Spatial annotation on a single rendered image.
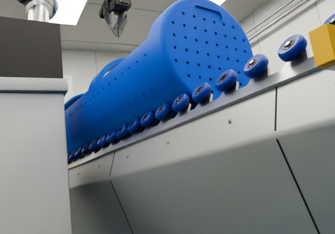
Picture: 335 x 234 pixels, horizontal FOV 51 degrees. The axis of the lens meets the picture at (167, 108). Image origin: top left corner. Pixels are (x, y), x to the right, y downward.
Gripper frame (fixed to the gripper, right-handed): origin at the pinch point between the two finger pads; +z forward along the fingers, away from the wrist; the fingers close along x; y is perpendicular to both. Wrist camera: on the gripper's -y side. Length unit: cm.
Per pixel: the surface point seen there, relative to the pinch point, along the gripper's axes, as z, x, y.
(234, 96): 44, -12, 66
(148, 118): 41, -11, 35
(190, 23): 21, -6, 50
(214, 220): 65, -10, 53
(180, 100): 40, -11, 49
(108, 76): 24.8, -14.3, 20.8
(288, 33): -138, 360, -181
